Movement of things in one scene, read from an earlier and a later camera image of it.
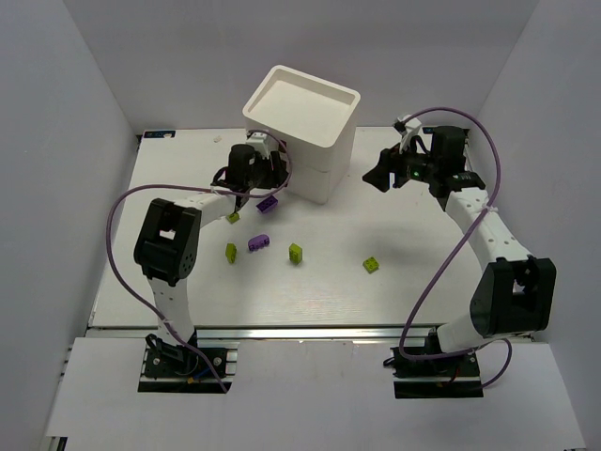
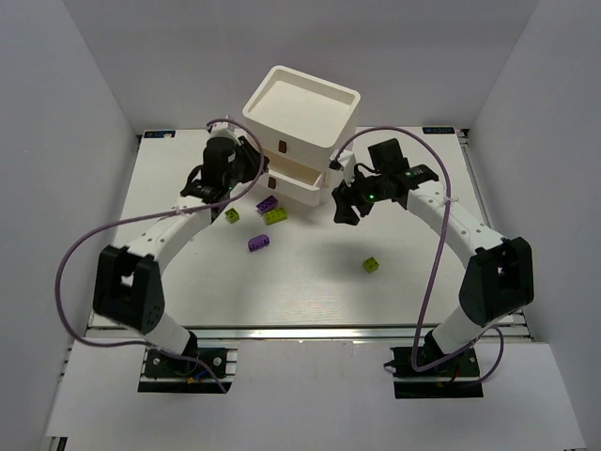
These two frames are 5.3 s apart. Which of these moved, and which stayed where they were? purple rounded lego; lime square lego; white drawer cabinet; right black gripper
Moved: right black gripper
Stayed: white drawer cabinet; lime square lego; purple rounded lego
